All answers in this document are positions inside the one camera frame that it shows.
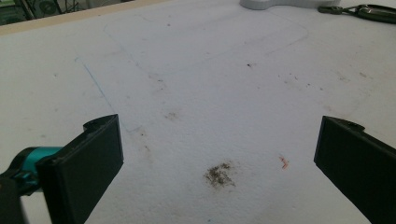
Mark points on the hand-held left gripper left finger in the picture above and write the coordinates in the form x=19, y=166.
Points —
x=84, y=168

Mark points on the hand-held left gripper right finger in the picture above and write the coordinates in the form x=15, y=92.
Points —
x=358, y=165

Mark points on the white flat object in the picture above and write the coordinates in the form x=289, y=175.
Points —
x=288, y=3

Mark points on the dark background equipment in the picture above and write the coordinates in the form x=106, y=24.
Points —
x=46, y=8

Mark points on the dark green clip tool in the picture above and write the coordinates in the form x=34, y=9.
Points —
x=361, y=12

